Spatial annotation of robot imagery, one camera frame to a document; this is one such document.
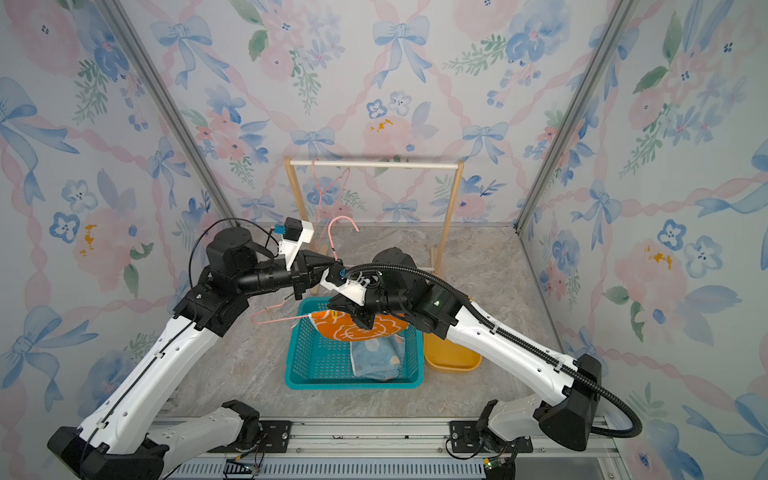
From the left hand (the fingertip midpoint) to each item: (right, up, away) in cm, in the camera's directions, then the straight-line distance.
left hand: (340, 263), depth 60 cm
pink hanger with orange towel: (-8, -12, +5) cm, 15 cm away
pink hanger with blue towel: (-14, +19, +61) cm, 65 cm away
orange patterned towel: (-1, -15, +11) cm, 19 cm away
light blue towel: (+7, -27, +23) cm, 37 cm away
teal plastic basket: (-11, -29, +26) cm, 40 cm away
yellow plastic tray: (+26, -28, +28) cm, 47 cm away
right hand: (-2, -8, +4) cm, 9 cm away
